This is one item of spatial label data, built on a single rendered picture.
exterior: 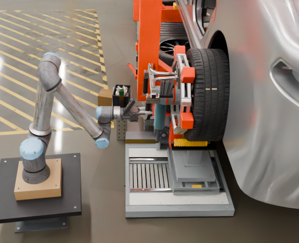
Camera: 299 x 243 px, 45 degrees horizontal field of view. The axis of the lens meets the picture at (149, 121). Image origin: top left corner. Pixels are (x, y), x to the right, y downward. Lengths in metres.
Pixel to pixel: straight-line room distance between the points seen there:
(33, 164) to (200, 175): 1.26
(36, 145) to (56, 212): 0.46
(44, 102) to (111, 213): 1.01
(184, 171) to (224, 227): 0.51
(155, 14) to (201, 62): 0.61
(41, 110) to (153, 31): 1.04
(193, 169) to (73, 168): 0.94
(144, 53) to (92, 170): 1.10
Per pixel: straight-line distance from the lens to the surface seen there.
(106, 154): 3.35
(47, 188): 2.56
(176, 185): 2.88
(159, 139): 3.10
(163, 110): 2.76
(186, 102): 2.32
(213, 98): 2.31
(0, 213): 2.60
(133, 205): 2.82
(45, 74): 2.17
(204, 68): 2.35
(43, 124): 2.52
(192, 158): 2.92
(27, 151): 2.46
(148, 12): 2.78
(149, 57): 2.91
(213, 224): 2.87
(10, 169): 2.89
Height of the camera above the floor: 2.19
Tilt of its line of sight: 36 degrees down
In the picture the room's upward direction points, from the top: 3 degrees clockwise
